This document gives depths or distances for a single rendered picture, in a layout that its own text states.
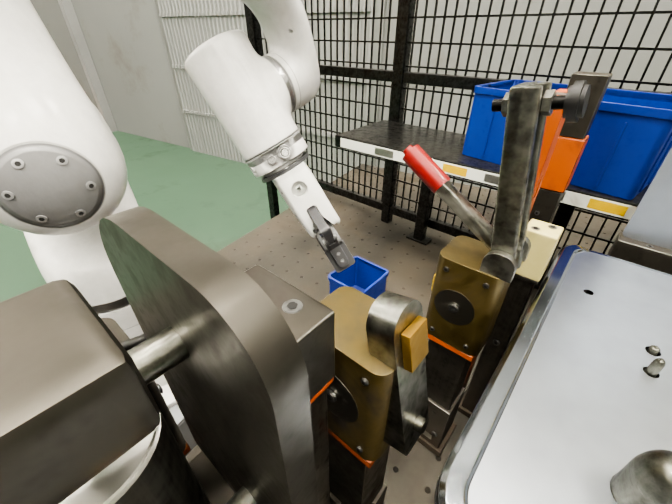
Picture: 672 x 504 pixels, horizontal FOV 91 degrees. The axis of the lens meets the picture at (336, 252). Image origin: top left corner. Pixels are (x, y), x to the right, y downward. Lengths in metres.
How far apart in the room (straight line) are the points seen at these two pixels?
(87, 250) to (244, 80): 0.26
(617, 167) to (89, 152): 0.68
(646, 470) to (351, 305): 0.20
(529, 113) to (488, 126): 0.43
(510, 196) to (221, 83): 0.33
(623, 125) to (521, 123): 0.36
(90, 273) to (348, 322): 0.31
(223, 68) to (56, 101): 0.17
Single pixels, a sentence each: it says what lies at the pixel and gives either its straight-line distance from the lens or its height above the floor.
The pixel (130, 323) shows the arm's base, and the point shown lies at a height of 0.94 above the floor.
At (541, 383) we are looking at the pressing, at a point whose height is 1.00.
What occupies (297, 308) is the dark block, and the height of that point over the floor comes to 1.12.
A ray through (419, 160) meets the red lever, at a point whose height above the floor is 1.14.
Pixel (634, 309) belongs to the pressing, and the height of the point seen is 1.00.
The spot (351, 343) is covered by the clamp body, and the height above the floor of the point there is 1.07.
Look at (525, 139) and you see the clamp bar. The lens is 0.31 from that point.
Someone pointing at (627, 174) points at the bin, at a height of 1.07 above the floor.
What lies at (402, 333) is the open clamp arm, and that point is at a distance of 0.21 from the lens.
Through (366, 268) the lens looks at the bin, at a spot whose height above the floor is 0.77.
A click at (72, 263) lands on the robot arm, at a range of 0.46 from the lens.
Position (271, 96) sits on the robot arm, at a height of 1.18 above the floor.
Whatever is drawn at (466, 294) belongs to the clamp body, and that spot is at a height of 1.02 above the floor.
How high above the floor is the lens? 1.25
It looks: 34 degrees down
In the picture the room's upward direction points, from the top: straight up
